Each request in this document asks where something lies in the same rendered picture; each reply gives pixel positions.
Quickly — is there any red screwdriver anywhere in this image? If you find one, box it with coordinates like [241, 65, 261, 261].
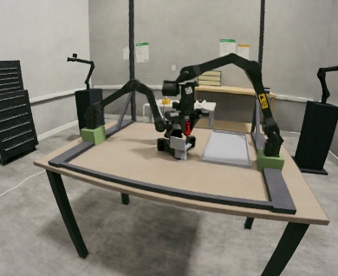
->
[184, 122, 191, 142]

